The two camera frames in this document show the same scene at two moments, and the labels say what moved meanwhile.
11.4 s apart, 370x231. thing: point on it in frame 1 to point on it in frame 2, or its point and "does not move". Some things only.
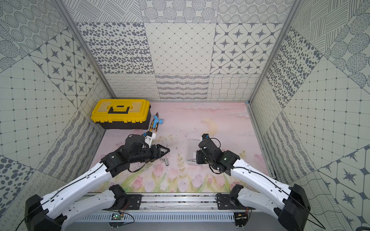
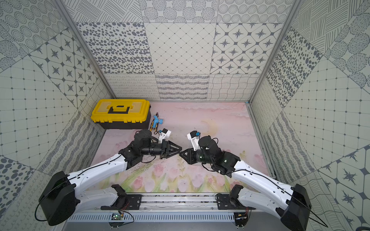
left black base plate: [134, 203] does not move
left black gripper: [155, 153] to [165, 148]
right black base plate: [225, 201] does not move
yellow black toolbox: [122, 113] does not move
